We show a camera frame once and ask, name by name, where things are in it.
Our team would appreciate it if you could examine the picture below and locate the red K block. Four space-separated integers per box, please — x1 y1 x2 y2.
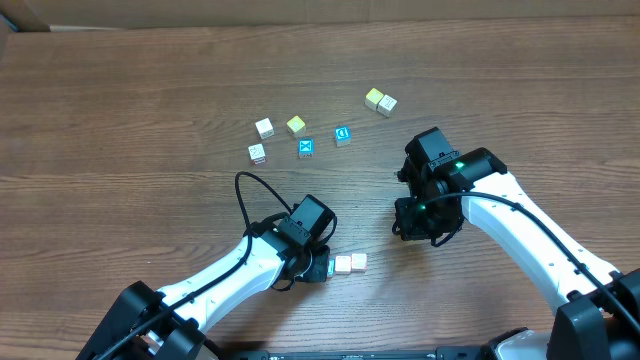
351 253 368 272

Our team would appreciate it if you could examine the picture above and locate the white block far right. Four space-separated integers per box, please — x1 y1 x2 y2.
377 95 397 118

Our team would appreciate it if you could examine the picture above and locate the white block lower left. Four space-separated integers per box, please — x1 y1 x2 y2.
248 144 267 165

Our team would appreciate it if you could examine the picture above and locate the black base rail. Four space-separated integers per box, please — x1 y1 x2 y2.
223 345 495 360

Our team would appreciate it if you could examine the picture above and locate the blue D block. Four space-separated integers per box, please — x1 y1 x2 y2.
334 126 352 147

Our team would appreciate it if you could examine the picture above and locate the white block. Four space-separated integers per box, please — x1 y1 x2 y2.
248 144 267 165
377 95 397 118
255 118 274 139

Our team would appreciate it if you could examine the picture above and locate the white block upper left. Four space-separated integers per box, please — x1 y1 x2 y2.
255 118 274 139

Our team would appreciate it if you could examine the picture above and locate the blue P block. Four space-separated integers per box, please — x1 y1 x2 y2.
327 259 335 278

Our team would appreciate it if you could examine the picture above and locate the blue X block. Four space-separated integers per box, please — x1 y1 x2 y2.
298 138 315 158

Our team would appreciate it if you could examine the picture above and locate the yellow block centre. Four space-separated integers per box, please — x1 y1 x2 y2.
286 115 306 138

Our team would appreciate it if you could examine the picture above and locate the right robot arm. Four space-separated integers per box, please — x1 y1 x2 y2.
392 128 639 360

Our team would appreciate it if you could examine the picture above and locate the yellow block far right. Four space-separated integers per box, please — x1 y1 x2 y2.
364 88 384 111

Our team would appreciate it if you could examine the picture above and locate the yellow block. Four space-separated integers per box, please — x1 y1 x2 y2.
364 88 384 111
286 115 306 138

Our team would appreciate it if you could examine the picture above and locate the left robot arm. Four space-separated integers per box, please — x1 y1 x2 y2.
79 195 337 359

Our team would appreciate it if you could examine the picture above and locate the red M block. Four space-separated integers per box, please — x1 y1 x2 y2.
334 256 352 275

